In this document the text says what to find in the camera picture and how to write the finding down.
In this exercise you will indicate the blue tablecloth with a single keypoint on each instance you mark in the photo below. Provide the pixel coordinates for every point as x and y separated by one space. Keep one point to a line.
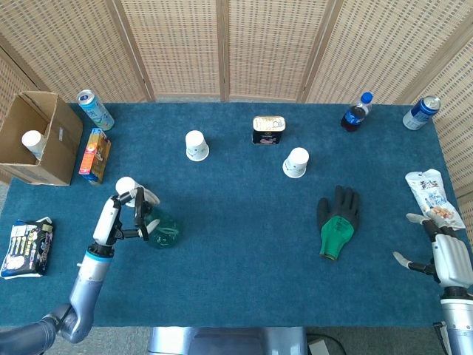
240 240

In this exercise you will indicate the brown cardboard box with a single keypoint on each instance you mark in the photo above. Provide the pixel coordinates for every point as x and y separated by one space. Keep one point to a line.
63 148

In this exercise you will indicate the orange snack box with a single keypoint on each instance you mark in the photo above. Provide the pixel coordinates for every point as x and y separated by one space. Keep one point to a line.
94 155

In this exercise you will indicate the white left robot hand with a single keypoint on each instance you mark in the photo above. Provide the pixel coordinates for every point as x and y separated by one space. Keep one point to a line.
107 222

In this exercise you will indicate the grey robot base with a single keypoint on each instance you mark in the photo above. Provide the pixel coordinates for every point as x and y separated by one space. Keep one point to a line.
221 342

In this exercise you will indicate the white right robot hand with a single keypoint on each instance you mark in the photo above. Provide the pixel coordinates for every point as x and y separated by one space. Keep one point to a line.
452 259

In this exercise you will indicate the green transparent bottle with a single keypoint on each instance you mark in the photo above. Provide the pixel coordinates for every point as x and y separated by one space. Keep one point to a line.
164 233

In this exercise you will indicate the black luncheon meat tin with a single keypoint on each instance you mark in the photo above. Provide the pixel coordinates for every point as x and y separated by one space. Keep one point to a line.
269 127

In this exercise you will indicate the Pepsi cola plastic bottle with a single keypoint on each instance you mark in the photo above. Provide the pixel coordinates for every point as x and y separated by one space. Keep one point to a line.
354 116

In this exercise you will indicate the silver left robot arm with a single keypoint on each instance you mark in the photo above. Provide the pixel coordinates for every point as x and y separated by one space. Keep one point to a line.
86 284

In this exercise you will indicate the grey floor box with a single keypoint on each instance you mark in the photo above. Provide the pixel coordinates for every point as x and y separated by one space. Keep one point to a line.
318 347

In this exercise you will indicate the dark blue drink can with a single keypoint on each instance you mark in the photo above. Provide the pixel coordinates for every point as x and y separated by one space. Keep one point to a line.
421 112

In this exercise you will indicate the paper cup with green flower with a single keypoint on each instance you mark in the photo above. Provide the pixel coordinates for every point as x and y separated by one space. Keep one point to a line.
296 162
196 146

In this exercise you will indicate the green and grey work glove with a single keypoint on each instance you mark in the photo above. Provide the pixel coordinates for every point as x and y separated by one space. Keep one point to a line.
338 229

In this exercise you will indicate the plain white paper cup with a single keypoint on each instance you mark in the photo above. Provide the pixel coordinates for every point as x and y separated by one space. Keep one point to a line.
33 142

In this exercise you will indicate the white snack bag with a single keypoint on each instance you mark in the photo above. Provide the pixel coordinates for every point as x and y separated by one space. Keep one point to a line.
432 196

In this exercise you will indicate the dark snack packet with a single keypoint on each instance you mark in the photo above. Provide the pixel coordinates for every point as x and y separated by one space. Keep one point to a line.
26 247

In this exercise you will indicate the tall light blue drink can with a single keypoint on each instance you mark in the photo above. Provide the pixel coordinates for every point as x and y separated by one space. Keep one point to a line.
94 109

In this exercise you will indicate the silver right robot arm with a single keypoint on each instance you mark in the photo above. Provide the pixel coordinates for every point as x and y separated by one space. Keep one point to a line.
458 325

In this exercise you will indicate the paper cup with blue flower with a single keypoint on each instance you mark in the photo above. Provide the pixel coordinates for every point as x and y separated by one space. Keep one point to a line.
123 183

